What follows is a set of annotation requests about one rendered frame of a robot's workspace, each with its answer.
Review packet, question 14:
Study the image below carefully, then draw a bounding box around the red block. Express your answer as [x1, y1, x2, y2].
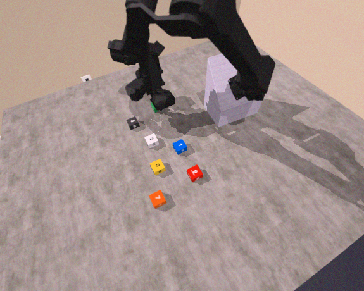
[187, 165, 203, 182]

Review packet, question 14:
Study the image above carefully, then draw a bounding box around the blue block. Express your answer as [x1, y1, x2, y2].
[173, 139, 187, 154]

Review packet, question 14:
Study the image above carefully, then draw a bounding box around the yellow block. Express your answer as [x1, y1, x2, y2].
[150, 159, 166, 175]

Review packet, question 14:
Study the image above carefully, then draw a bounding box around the orange block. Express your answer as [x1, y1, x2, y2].
[149, 190, 166, 209]

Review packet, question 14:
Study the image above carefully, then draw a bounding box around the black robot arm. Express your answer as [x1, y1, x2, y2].
[108, 0, 275, 101]

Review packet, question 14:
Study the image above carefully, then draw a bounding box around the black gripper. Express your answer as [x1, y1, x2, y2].
[135, 66, 175, 111]

